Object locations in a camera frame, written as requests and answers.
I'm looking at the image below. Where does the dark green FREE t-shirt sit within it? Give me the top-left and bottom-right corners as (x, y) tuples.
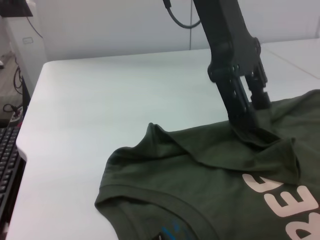
(94, 89), (320, 240)

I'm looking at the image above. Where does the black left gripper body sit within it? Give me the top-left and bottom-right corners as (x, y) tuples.
(192, 0), (262, 82)

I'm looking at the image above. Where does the dark left gripper cable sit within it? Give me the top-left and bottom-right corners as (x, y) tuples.
(162, 0), (202, 29)

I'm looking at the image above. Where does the thin black monitor cable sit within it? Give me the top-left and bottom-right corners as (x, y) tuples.
(26, 16), (44, 39)

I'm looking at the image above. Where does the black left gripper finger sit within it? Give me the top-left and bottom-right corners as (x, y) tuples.
(212, 67), (261, 131)
(243, 59), (271, 111)

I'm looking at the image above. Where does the black computer keyboard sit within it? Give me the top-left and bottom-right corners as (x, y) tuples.
(0, 126), (22, 208)

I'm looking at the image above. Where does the black hanging cable bundle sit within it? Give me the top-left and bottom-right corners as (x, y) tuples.
(13, 57), (26, 96)

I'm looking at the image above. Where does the power strip with cables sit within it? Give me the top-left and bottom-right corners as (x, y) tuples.
(2, 102), (26, 126)

